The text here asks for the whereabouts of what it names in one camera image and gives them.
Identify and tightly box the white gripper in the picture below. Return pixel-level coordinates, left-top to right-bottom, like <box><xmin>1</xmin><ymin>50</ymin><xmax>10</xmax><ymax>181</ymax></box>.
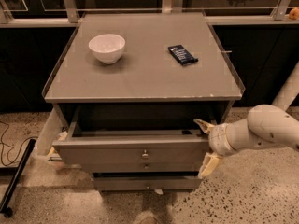
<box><xmin>193</xmin><ymin>119</ymin><xmax>236</xmax><ymax>179</ymax></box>

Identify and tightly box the grey top drawer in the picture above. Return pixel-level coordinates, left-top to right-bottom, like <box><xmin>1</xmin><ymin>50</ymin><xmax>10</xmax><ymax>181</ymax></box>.
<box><xmin>53</xmin><ymin>104</ymin><xmax>209</xmax><ymax>165</ymax></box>

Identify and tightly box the grey drawer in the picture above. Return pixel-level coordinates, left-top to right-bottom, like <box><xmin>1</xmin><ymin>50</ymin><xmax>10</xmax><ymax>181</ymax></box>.
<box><xmin>93</xmin><ymin>176</ymin><xmax>201</xmax><ymax>191</ymax></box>
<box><xmin>81</xmin><ymin>162</ymin><xmax>202</xmax><ymax>173</ymax></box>
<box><xmin>53</xmin><ymin>104</ymin><xmax>209</xmax><ymax>165</ymax></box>

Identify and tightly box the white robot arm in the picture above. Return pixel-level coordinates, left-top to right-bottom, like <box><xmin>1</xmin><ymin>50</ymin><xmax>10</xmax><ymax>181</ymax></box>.
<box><xmin>194</xmin><ymin>63</ymin><xmax>299</xmax><ymax>179</ymax></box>

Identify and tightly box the grey middle drawer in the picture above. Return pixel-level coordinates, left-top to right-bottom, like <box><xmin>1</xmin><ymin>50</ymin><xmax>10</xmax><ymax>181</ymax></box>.
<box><xmin>81</xmin><ymin>162</ymin><xmax>202</xmax><ymax>173</ymax></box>

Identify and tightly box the grey drawer cabinet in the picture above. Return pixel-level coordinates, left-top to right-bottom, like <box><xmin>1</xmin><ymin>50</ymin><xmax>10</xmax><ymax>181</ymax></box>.
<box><xmin>43</xmin><ymin>12</ymin><xmax>244</xmax><ymax>180</ymax></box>

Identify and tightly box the grey bottom drawer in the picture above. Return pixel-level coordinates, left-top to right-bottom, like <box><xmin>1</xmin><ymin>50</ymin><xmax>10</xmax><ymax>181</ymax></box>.
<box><xmin>93</xmin><ymin>176</ymin><xmax>201</xmax><ymax>191</ymax></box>

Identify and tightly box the dark blue snack packet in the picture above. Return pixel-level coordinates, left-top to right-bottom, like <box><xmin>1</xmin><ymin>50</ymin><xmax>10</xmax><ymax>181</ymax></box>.
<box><xmin>168</xmin><ymin>45</ymin><xmax>199</xmax><ymax>66</ymax></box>

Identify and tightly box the white ceramic bowl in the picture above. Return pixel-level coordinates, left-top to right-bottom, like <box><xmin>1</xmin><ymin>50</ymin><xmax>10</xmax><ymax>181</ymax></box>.
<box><xmin>89</xmin><ymin>34</ymin><xmax>126</xmax><ymax>64</ymax></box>

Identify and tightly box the orange round object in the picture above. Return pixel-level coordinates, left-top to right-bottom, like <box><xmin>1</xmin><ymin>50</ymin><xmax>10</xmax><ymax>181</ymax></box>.
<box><xmin>289</xmin><ymin>7</ymin><xmax>299</xmax><ymax>20</ymax></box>

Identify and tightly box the clear plastic storage bin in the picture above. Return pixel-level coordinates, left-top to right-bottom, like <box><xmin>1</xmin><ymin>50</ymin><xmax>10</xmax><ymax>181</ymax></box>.
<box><xmin>32</xmin><ymin>108</ymin><xmax>82</xmax><ymax>170</ymax></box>

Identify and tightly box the black pole with wheel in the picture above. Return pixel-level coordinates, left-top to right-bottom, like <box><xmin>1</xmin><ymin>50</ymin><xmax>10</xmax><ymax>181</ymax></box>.
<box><xmin>0</xmin><ymin>139</ymin><xmax>36</xmax><ymax>218</ymax></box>

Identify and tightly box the black cable on floor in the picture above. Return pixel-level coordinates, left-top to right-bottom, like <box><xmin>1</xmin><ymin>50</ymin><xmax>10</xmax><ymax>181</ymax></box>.
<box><xmin>0</xmin><ymin>120</ymin><xmax>39</xmax><ymax>167</ymax></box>

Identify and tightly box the metal railing frame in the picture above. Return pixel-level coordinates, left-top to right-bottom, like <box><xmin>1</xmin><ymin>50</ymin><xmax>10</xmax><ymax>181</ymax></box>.
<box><xmin>0</xmin><ymin>0</ymin><xmax>298</xmax><ymax>28</ymax></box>

